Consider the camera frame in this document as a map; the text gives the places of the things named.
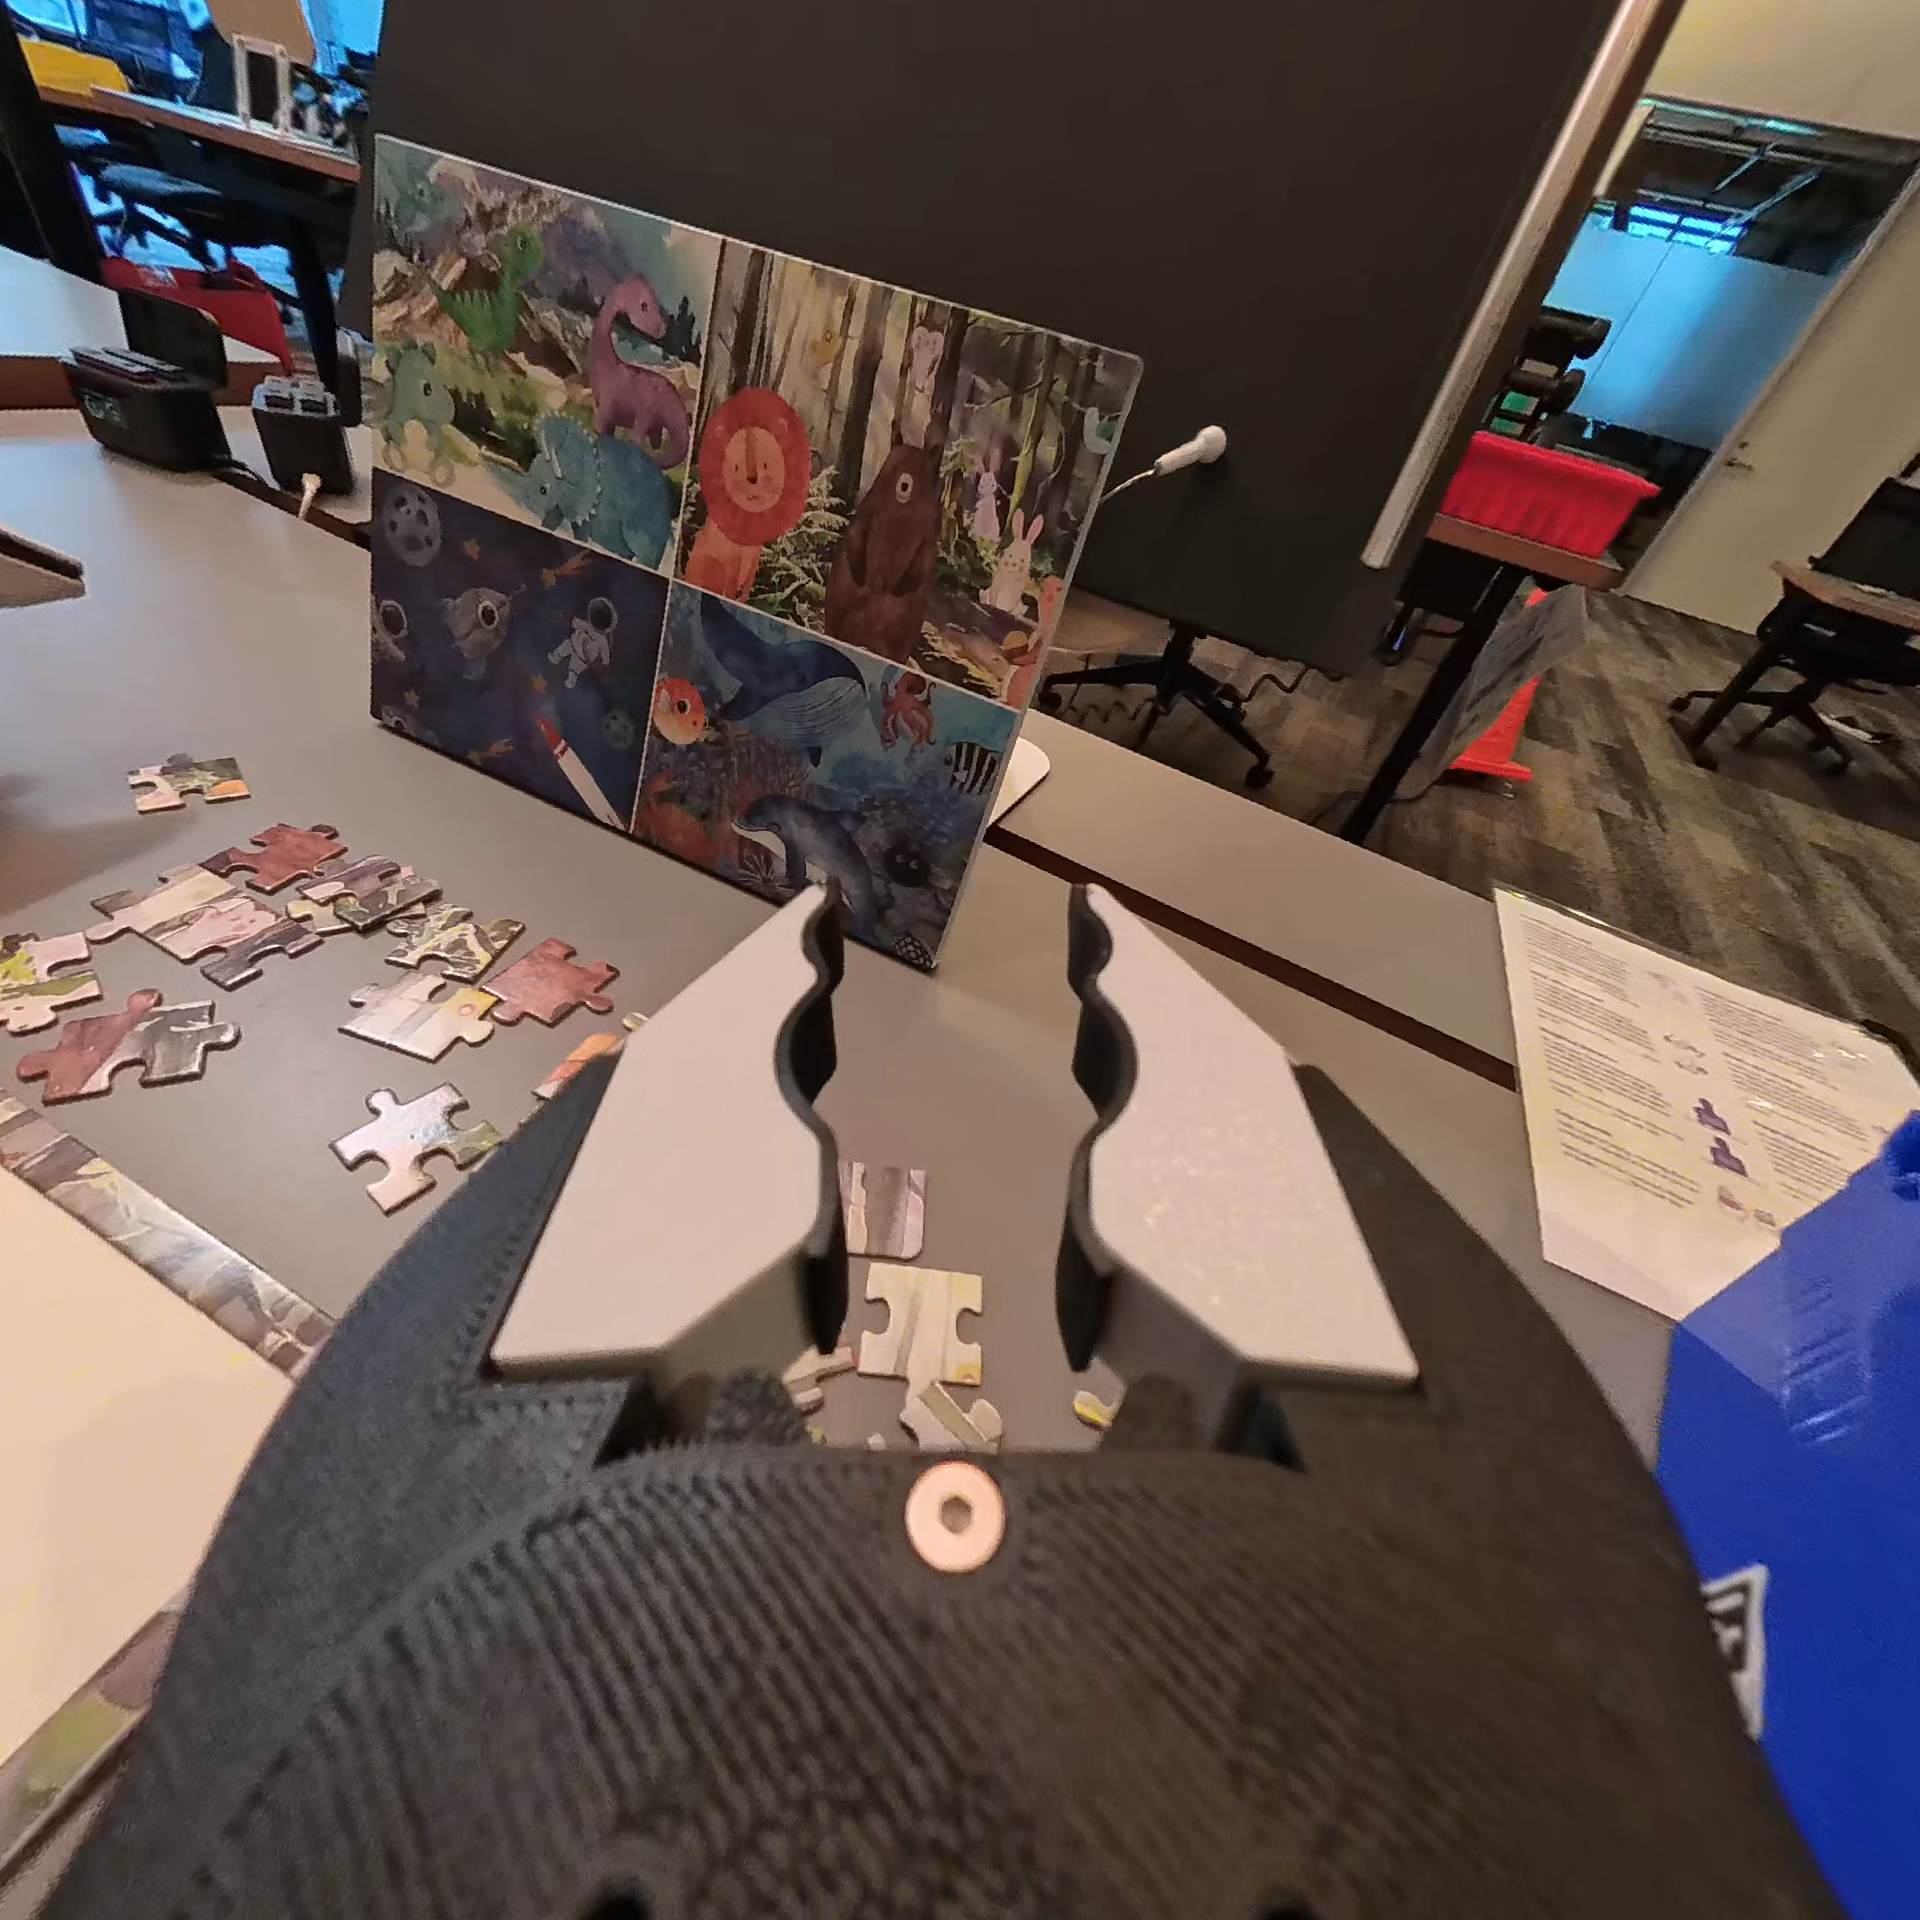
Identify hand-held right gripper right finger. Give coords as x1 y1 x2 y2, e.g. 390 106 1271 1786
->
1056 882 1424 1451

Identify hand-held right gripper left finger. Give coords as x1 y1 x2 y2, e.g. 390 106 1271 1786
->
487 882 850 1433

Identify pile of puzzle pieces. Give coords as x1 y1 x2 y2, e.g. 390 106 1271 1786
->
0 750 1143 1449

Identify animal picture puzzle box lid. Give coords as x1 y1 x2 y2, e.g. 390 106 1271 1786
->
368 131 1146 973

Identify white printed instruction sheet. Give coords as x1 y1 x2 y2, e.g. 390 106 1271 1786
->
1496 887 1920 1325

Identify orange traffic cone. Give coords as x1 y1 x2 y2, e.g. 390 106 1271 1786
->
1441 675 1547 785

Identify black office chair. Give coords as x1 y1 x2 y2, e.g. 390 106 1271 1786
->
1038 622 1278 796
1485 307 1615 437
1670 477 1920 774

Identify white puzzle board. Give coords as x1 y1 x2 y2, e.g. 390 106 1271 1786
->
0 1094 339 1839

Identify blue plastic bin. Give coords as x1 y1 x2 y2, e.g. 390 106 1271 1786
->
1657 1109 1920 1920

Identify leaning white paper sign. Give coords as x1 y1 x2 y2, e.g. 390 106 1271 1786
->
1417 585 1593 774

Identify wooden desk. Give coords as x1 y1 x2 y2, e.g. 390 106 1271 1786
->
1335 510 1629 845

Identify red plastic bin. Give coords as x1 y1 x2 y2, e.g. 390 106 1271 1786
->
1448 430 1664 549

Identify small black battery charger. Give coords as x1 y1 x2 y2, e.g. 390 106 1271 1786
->
251 378 359 497

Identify grey door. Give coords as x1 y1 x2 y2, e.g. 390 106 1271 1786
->
1628 225 1920 631

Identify large black battery charger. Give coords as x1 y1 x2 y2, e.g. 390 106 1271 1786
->
63 344 231 472

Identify red bag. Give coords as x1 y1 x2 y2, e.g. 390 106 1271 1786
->
97 254 295 369

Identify black partition panel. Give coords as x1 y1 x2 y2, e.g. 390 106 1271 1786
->
343 0 1637 677

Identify white cable plug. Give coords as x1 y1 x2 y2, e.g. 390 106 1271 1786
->
1102 424 1229 497

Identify silver metal post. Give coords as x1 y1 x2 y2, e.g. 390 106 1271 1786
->
1362 0 1690 572

